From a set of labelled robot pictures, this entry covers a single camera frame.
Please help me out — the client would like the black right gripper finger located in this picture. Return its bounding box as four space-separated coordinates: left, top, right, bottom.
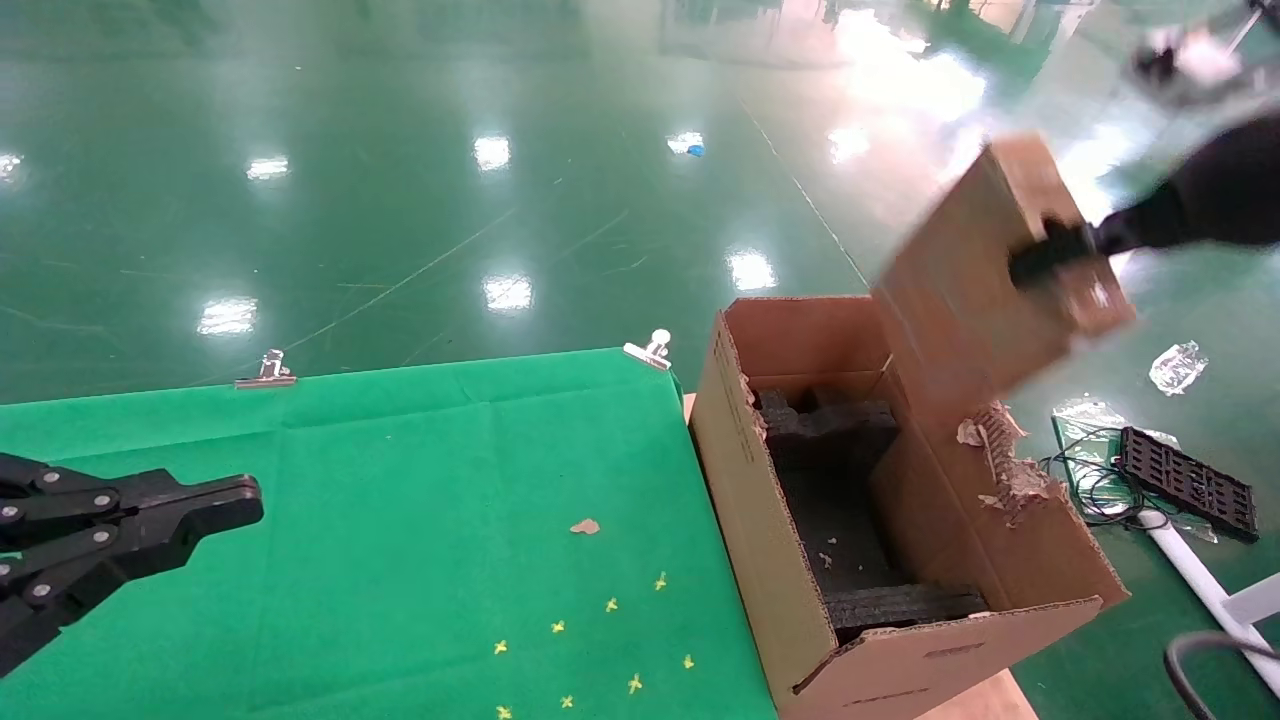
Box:
1008 195 1181 291

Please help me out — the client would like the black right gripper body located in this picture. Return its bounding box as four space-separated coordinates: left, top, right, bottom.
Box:
1165 113 1280 248

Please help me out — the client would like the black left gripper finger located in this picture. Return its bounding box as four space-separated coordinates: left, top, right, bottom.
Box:
0 510 263 676
0 455 264 546

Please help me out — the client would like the small brown cardboard box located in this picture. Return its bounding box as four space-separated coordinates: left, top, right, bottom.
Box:
870 133 1138 426

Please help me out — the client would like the large open cardboard carton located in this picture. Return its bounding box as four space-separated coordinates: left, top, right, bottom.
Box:
690 295 1131 720

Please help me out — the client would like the brown cardboard sheet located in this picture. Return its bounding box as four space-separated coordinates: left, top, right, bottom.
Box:
915 668 1041 720

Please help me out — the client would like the crumpled clear plastic bag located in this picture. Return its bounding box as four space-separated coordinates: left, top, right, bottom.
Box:
1148 340 1208 397

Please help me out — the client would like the clear plastic sheet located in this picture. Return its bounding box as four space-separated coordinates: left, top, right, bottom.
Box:
1050 397 1141 501

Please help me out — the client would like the silver binder clip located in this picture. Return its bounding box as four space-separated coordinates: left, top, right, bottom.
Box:
235 350 298 389
623 329 673 372

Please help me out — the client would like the green table cloth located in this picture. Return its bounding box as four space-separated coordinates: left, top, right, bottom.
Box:
0 347 781 720

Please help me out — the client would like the black plastic grid tray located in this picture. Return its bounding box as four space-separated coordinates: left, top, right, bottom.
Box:
1117 426 1259 544

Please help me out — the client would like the white metal table leg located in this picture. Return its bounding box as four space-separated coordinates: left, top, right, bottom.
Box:
1140 508 1280 696

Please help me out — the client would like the thin black wire bundle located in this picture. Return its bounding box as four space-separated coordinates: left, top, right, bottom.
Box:
1040 430 1151 528

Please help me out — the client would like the black braided cable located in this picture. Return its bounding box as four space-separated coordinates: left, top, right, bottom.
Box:
1163 630 1280 720

